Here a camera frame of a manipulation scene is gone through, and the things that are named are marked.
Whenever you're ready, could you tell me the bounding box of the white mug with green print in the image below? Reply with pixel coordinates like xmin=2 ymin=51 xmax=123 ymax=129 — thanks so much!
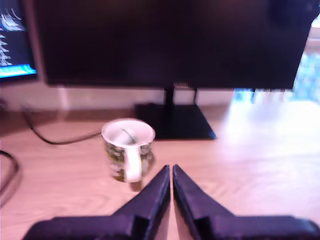
xmin=101 ymin=117 xmax=156 ymax=183

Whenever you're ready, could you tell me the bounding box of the black Huawei monitor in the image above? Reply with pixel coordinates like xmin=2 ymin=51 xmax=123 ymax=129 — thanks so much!
xmin=32 ymin=0 xmax=313 ymax=141

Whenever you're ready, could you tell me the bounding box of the monitor showing text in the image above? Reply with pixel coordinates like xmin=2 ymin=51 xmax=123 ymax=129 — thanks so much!
xmin=0 ymin=0 xmax=38 ymax=81

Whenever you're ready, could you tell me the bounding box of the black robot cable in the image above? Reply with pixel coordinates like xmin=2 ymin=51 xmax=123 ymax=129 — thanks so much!
xmin=0 ymin=149 xmax=21 ymax=202

